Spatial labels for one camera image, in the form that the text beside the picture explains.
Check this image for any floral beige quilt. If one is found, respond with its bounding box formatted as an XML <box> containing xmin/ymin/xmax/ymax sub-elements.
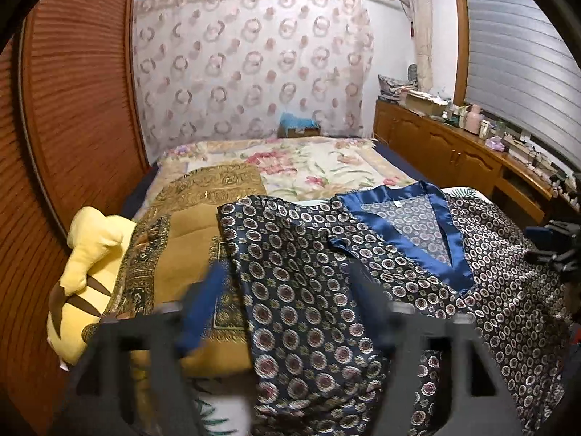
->
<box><xmin>155</xmin><ymin>136</ymin><xmax>417</xmax><ymax>203</ymax></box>

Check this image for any tied beige window curtain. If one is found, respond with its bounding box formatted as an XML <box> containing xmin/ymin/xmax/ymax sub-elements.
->
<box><xmin>409</xmin><ymin>0</ymin><xmax>433</xmax><ymax>92</ymax></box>

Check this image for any purple tissue pouch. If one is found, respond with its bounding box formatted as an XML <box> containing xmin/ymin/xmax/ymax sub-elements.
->
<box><xmin>484</xmin><ymin>136</ymin><xmax>505</xmax><ymax>153</ymax></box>

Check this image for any cardboard box with blue cloth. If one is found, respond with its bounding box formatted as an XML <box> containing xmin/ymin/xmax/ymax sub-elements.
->
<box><xmin>277</xmin><ymin>112</ymin><xmax>320</xmax><ymax>139</ymax></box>

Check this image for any pink thermos jug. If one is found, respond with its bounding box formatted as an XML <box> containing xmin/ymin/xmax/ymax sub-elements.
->
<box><xmin>464</xmin><ymin>104</ymin><xmax>484</xmax><ymax>136</ymax></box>

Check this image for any navy circle-patterned satin top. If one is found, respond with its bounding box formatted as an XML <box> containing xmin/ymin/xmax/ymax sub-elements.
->
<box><xmin>218</xmin><ymin>181</ymin><xmax>569</xmax><ymax>435</ymax></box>

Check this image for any open cardboard box on cabinet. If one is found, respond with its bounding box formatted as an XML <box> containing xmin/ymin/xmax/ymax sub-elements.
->
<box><xmin>403</xmin><ymin>90</ymin><xmax>448</xmax><ymax>116</ymax></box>

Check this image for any gold patterned folded blanket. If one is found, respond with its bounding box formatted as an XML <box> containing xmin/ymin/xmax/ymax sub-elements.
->
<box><xmin>104</xmin><ymin>163</ymin><xmax>266</xmax><ymax>378</ymax></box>

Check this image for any long wooden sideboard cabinet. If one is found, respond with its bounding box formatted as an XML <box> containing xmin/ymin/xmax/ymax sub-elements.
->
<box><xmin>373</xmin><ymin>100</ymin><xmax>556</xmax><ymax>225</ymax></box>

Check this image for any yellow plush toy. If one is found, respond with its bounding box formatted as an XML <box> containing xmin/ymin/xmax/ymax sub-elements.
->
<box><xmin>46</xmin><ymin>207</ymin><xmax>136</xmax><ymax>370</ymax></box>

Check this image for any brown louvered wardrobe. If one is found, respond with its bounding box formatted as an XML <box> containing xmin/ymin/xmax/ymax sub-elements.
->
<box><xmin>1</xmin><ymin>0</ymin><xmax>149</xmax><ymax>435</ymax></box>

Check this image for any pink circle-patterned curtain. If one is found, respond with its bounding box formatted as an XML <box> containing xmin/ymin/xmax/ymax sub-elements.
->
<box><xmin>133</xmin><ymin>0</ymin><xmax>374</xmax><ymax>160</ymax></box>

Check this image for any grey window roller blind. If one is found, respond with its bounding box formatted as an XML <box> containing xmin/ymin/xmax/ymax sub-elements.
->
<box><xmin>466</xmin><ymin>0</ymin><xmax>580</xmax><ymax>162</ymax></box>

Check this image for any palm leaf print sheet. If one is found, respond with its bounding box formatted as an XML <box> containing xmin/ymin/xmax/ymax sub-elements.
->
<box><xmin>193</xmin><ymin>182</ymin><xmax>487</xmax><ymax>435</ymax></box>

